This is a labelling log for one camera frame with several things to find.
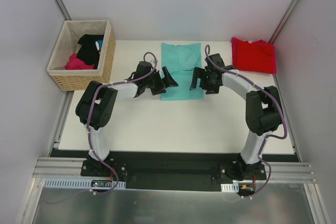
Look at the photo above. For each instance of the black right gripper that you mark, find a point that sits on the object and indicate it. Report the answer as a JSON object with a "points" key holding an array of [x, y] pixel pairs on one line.
{"points": [[202, 79]]}

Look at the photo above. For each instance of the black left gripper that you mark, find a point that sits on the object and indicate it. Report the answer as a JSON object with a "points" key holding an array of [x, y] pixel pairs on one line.
{"points": [[159, 84]]}

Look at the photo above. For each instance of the teal t shirt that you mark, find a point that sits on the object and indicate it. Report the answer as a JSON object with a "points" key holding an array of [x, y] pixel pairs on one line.
{"points": [[180, 61]]}

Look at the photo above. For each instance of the red t shirt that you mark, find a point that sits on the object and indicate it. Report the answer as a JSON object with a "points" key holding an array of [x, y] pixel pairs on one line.
{"points": [[257, 56]]}

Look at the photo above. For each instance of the woven wicker basket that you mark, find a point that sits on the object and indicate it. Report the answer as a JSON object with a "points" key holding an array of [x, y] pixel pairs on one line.
{"points": [[67, 44]]}

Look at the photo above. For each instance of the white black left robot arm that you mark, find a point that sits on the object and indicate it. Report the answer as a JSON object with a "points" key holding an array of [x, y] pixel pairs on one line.
{"points": [[96, 104]]}

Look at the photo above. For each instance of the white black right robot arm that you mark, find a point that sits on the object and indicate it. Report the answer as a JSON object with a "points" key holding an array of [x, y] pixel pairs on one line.
{"points": [[263, 113]]}

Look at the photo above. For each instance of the black t shirt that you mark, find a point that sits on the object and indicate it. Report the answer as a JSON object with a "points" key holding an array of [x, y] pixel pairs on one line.
{"points": [[89, 51]]}

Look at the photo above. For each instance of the magenta t shirt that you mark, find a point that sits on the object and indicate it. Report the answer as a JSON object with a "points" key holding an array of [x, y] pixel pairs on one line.
{"points": [[75, 63]]}

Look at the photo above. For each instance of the right white cable duct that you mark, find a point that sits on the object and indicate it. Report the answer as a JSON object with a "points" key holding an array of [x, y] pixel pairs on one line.
{"points": [[230, 188]]}

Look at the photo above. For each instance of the white cable duct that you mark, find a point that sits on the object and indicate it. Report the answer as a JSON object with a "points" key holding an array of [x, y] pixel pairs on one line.
{"points": [[230, 188], [70, 183]]}

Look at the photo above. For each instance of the aluminium rail right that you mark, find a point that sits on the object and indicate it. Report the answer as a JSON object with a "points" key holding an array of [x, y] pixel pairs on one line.
{"points": [[292, 173]]}

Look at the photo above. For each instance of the aluminium rail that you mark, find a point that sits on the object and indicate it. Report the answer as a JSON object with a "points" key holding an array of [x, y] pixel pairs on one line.
{"points": [[292, 173], [58, 166]]}

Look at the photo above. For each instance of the right aluminium frame post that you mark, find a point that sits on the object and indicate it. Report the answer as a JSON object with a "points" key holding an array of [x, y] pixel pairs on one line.
{"points": [[283, 21]]}

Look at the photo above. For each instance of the aluminium rail left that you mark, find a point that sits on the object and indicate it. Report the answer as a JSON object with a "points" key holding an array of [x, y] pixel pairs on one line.
{"points": [[58, 166]]}

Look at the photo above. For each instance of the left white cable duct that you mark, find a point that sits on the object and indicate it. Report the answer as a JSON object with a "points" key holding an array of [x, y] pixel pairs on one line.
{"points": [[70, 183]]}

